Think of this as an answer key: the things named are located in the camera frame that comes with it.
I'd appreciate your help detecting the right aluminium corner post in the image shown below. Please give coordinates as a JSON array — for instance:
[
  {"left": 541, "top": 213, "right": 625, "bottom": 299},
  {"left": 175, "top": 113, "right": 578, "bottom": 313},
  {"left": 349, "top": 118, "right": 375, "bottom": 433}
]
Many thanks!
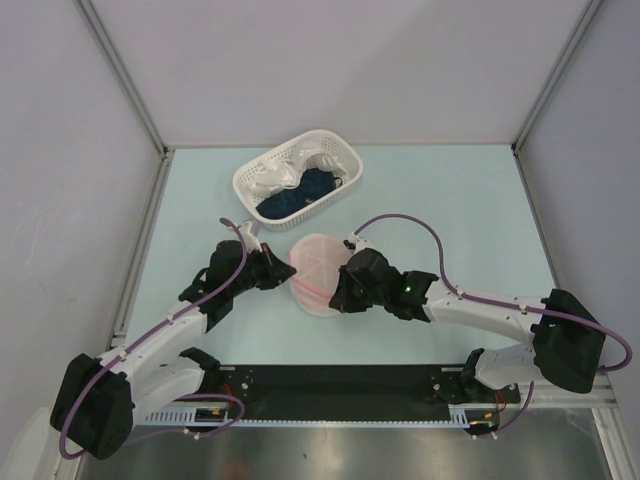
[{"left": 511, "top": 0, "right": 606, "bottom": 156}]

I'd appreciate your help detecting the dark blue bra in basket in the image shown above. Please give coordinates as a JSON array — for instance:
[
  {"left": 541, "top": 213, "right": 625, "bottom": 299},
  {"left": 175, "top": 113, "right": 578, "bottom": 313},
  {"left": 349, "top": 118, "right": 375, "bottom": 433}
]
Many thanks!
[{"left": 256, "top": 168, "right": 343, "bottom": 220}]

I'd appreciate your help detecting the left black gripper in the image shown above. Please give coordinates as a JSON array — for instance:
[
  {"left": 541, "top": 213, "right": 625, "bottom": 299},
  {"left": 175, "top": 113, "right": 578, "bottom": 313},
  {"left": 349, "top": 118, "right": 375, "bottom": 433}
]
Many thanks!
[{"left": 228, "top": 242, "right": 295, "bottom": 296}]

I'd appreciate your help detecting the purple cable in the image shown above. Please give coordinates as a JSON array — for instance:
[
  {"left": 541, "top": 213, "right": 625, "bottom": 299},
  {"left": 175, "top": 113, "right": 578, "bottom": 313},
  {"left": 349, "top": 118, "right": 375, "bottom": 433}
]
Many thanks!
[
  {"left": 352, "top": 213, "right": 632, "bottom": 374},
  {"left": 58, "top": 217, "right": 249, "bottom": 460}
]

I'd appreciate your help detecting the pink mesh laundry bag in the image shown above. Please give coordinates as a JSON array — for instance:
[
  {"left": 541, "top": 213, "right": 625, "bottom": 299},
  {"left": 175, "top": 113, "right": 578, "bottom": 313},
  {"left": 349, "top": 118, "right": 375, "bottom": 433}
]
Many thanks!
[{"left": 288, "top": 233, "right": 351, "bottom": 317}]

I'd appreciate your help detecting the aluminium corner post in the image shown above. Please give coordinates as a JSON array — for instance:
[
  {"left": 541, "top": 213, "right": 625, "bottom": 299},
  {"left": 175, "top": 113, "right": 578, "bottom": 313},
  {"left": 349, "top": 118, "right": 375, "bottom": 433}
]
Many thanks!
[
  {"left": 74, "top": 0, "right": 171, "bottom": 159},
  {"left": 511, "top": 0, "right": 606, "bottom": 156}
]

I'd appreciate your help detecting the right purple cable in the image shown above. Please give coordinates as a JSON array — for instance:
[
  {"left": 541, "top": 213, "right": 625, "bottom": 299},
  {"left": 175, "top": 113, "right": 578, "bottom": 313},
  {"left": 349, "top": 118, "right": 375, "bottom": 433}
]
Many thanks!
[{"left": 352, "top": 213, "right": 632, "bottom": 374}]

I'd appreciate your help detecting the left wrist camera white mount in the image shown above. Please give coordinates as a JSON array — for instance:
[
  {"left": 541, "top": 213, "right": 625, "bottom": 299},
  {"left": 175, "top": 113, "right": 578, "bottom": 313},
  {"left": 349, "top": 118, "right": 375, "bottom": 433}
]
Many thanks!
[{"left": 237, "top": 220, "right": 262, "bottom": 256}]

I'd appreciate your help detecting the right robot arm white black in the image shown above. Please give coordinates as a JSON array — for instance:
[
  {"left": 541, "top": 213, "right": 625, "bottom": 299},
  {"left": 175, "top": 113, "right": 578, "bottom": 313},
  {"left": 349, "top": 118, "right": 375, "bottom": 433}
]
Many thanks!
[{"left": 329, "top": 248, "right": 605, "bottom": 401}]

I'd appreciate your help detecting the white cable duct strip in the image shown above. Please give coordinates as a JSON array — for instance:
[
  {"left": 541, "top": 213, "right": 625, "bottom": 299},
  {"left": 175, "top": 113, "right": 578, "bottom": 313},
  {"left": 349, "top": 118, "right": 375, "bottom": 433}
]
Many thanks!
[{"left": 139, "top": 406, "right": 497, "bottom": 429}]

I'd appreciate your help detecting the left aluminium corner post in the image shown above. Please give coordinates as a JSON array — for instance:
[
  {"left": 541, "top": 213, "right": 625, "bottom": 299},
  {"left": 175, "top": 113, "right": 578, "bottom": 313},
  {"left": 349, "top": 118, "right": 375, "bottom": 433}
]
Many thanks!
[{"left": 74, "top": 0, "right": 171, "bottom": 159}]

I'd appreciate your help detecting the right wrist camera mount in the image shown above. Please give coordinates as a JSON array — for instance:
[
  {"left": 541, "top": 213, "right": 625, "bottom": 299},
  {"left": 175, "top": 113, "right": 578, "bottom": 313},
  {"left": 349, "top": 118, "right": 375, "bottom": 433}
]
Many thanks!
[{"left": 343, "top": 232, "right": 375, "bottom": 255}]

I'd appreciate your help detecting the white object bottom left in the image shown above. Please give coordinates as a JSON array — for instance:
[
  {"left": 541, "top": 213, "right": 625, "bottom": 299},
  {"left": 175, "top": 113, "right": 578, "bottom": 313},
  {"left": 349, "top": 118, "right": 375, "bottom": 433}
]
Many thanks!
[{"left": 1, "top": 407, "right": 60, "bottom": 480}]

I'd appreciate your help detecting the white bra in basket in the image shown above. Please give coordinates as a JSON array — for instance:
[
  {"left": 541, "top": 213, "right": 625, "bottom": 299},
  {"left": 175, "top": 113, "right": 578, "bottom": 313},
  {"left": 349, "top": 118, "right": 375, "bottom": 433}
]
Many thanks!
[{"left": 247, "top": 137, "right": 348, "bottom": 197}]

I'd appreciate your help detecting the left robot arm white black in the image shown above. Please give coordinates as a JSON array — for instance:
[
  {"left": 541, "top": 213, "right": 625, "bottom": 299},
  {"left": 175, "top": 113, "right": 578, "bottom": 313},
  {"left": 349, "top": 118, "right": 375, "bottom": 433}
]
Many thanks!
[{"left": 50, "top": 240, "right": 296, "bottom": 460}]

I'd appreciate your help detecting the white plastic perforated basket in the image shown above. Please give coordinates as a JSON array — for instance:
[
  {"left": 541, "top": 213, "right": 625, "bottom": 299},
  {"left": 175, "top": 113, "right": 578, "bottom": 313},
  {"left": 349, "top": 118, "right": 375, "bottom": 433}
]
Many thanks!
[{"left": 232, "top": 129, "right": 364, "bottom": 232}]

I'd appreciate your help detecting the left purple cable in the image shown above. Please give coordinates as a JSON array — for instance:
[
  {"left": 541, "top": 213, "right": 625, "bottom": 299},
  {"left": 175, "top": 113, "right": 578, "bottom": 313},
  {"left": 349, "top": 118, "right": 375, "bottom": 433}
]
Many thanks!
[{"left": 58, "top": 217, "right": 249, "bottom": 460}]

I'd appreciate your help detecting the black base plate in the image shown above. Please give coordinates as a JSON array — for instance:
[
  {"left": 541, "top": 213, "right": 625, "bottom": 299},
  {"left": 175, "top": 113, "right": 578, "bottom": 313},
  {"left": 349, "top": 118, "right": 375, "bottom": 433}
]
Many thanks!
[{"left": 180, "top": 348, "right": 521, "bottom": 423}]

